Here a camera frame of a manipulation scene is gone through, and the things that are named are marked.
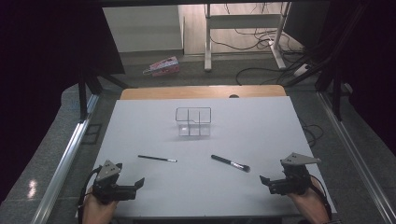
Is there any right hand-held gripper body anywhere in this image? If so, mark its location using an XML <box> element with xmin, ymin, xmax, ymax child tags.
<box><xmin>267</xmin><ymin>152</ymin><xmax>322</xmax><ymax>196</ymax></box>

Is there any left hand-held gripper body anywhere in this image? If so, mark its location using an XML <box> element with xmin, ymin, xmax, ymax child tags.
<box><xmin>92</xmin><ymin>160</ymin><xmax>138</xmax><ymax>205</ymax></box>

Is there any thin black pencil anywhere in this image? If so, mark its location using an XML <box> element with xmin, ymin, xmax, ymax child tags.
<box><xmin>137</xmin><ymin>154</ymin><xmax>178</xmax><ymax>163</ymax></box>

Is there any black makeup brush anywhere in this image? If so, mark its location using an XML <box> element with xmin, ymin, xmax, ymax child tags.
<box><xmin>210</xmin><ymin>154</ymin><xmax>251</xmax><ymax>174</ymax></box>

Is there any clear acrylic organizer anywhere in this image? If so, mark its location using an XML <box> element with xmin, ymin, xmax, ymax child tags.
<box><xmin>175</xmin><ymin>106</ymin><xmax>213</xmax><ymax>138</ymax></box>

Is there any person's right hand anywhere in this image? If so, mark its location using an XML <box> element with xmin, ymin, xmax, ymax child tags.
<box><xmin>287</xmin><ymin>177</ymin><xmax>322</xmax><ymax>208</ymax></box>

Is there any person's left hand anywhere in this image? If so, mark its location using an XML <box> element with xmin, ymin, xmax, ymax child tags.
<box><xmin>81</xmin><ymin>189</ymin><xmax>120</xmax><ymax>224</ymax></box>

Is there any white board sheet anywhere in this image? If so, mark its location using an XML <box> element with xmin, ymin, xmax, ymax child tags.
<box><xmin>76</xmin><ymin>95</ymin><xmax>338</xmax><ymax>218</ymax></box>

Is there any black metal stand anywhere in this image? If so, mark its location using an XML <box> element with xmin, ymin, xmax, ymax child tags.
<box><xmin>281</xmin><ymin>3</ymin><xmax>372</xmax><ymax>122</ymax></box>
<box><xmin>78</xmin><ymin>69</ymin><xmax>130</xmax><ymax>122</ymax></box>

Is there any wooden table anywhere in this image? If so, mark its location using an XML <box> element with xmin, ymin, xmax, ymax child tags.
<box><xmin>120</xmin><ymin>84</ymin><xmax>288</xmax><ymax>101</ymax></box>

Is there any pink box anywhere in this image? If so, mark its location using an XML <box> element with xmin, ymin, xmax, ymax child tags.
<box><xmin>143</xmin><ymin>55</ymin><xmax>181</xmax><ymax>77</ymax></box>

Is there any white power strip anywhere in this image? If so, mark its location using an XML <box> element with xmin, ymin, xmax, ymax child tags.
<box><xmin>293</xmin><ymin>63</ymin><xmax>313</xmax><ymax>77</ymax></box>

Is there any black curtain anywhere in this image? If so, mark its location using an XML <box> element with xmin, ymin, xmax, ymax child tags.
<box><xmin>326</xmin><ymin>0</ymin><xmax>396</xmax><ymax>157</ymax></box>
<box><xmin>0</xmin><ymin>0</ymin><xmax>125</xmax><ymax>203</ymax></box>

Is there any white cabinet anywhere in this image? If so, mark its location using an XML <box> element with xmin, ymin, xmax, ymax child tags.
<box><xmin>102</xmin><ymin>5</ymin><xmax>185</xmax><ymax>54</ymax></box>

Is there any left hand-held gripper cable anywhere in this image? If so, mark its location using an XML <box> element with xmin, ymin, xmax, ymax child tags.
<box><xmin>77</xmin><ymin>166</ymin><xmax>103</xmax><ymax>224</ymax></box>

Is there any hand-held gripper cable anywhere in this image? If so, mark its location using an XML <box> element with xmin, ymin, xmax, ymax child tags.
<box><xmin>77</xmin><ymin>166</ymin><xmax>103</xmax><ymax>224</ymax></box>
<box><xmin>310</xmin><ymin>175</ymin><xmax>332</xmax><ymax>219</ymax></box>

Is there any right hand-held gripper cable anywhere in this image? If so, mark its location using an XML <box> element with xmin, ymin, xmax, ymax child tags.
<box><xmin>310</xmin><ymin>175</ymin><xmax>332</xmax><ymax>219</ymax></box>

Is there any aluminium rail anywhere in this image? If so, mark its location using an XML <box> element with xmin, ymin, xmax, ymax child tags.
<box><xmin>316</xmin><ymin>91</ymin><xmax>396</xmax><ymax>224</ymax></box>
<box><xmin>31</xmin><ymin>92</ymin><xmax>101</xmax><ymax>224</ymax></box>

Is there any black floor cable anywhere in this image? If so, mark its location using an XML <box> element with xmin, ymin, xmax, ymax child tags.
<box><xmin>235</xmin><ymin>66</ymin><xmax>300</xmax><ymax>87</ymax></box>
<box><xmin>209</xmin><ymin>27</ymin><xmax>283</xmax><ymax>51</ymax></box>
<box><xmin>300</xmin><ymin>119</ymin><xmax>325</xmax><ymax>147</ymax></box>

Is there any white desk frame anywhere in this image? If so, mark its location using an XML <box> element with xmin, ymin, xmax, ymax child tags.
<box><xmin>204</xmin><ymin>2</ymin><xmax>292</xmax><ymax>73</ymax></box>

